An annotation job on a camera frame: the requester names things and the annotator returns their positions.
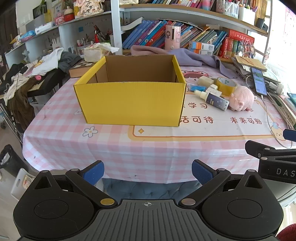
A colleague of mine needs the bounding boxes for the white basket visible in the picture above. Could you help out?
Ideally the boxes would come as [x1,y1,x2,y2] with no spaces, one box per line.
[10,168,38,201]

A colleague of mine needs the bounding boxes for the pink and purple cloth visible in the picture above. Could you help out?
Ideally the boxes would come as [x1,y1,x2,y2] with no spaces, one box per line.
[131,45,238,79]

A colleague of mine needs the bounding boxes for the wooden chess box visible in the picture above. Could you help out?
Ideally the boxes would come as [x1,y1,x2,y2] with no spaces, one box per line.
[69,59,102,78]

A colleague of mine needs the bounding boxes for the stack of papers and notebooks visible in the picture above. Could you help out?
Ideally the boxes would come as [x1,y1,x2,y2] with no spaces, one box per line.
[231,54,296,130]

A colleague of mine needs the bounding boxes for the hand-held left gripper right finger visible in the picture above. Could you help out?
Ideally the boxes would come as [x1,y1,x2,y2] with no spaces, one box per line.
[178,159,269,208]

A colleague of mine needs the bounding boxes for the grey garment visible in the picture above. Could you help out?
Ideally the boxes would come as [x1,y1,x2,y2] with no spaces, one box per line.
[58,51,82,72]

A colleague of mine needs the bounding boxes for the person's red clothing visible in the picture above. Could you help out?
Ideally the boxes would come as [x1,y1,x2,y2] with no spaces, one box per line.
[276,223,296,241]

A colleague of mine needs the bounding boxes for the pen holders with pens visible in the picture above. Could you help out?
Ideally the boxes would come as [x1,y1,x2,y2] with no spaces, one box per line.
[76,24,114,56]

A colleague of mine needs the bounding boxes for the white metal shelf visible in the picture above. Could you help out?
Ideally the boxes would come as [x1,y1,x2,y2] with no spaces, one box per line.
[5,0,273,67]

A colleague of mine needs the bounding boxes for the tissue pack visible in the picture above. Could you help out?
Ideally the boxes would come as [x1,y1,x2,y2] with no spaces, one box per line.
[84,42,119,62]

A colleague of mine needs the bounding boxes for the floral fabric bag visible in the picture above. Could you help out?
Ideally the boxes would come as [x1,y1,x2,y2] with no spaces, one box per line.
[76,0,104,16]

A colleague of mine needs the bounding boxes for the printed desk mat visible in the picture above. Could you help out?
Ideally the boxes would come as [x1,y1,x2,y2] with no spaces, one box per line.
[132,65,285,142]

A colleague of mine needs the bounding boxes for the white charger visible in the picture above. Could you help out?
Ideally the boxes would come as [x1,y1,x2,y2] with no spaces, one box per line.
[268,82,284,93]

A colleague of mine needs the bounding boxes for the yellow cardboard box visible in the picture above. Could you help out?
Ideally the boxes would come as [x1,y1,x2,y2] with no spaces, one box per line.
[73,55,187,127]

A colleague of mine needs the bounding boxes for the small black box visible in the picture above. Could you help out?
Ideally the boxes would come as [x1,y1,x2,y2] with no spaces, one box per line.
[255,18,269,32]

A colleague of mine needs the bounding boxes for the shelf of thin books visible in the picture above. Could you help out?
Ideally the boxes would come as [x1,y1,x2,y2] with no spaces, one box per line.
[139,0,218,11]

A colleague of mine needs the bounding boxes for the light blue packet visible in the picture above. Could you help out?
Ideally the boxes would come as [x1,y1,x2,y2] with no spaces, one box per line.
[20,31,36,42]

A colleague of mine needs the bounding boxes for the orange and blue boxes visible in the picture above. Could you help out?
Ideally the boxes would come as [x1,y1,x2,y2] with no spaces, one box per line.
[188,41,215,55]

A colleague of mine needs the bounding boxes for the pink plush toy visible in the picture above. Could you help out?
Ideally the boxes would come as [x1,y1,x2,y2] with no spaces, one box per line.
[225,85,255,112]

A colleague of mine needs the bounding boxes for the cream garment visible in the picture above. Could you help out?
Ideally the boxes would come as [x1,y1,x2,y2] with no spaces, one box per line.
[5,74,30,100]

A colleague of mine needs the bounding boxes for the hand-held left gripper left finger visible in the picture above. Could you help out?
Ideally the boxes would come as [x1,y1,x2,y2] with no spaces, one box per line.
[30,160,118,208]

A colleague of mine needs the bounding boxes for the cream white block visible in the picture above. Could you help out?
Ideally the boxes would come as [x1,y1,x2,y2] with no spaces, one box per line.
[198,76,214,87]

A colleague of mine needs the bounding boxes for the white t-shirt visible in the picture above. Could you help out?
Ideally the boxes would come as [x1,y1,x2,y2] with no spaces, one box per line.
[23,47,64,77]

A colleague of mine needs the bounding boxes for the red boxed book set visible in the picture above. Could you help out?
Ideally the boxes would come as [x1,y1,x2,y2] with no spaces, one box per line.
[218,29,255,58]

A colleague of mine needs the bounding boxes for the white cable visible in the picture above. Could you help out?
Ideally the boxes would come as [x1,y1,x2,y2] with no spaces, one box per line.
[245,74,293,149]

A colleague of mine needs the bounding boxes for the row of colourful books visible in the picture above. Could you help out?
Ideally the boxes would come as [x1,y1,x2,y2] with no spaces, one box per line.
[122,20,228,50]

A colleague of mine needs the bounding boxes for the small white box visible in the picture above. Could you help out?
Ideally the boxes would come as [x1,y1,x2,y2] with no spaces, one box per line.
[206,84,222,96]

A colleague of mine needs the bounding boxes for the dark blue spray bottle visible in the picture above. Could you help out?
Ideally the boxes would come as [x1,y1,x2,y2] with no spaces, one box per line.
[194,89,229,112]

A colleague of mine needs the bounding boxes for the black garment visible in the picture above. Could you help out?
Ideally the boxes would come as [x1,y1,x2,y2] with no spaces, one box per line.
[0,64,26,93]

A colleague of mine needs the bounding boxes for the yellow tape roll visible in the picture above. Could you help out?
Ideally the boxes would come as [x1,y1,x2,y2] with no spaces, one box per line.
[216,77,237,96]

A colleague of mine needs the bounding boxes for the brown garment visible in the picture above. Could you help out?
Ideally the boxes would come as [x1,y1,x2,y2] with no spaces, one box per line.
[8,76,37,132]

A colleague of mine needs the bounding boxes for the pink cylindrical device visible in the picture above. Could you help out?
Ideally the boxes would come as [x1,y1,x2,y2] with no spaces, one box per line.
[165,25,181,50]

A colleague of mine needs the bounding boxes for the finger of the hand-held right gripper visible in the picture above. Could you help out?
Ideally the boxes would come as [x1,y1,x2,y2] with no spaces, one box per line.
[245,140,296,161]
[283,129,296,141]

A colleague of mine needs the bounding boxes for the long white box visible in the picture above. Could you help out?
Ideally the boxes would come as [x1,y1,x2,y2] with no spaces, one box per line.
[35,22,55,35]

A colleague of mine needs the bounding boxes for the smartphone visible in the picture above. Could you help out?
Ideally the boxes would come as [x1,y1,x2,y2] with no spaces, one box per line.
[251,67,268,96]

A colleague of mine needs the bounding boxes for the black trash bin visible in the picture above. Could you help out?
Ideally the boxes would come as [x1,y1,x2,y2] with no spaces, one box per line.
[0,144,26,178]

